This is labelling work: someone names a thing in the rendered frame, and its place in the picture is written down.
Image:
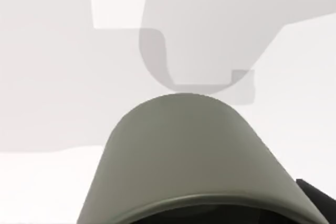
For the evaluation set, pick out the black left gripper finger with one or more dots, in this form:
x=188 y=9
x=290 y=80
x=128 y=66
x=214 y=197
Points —
x=319 y=200

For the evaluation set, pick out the grey-green cup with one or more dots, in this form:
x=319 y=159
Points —
x=183 y=150

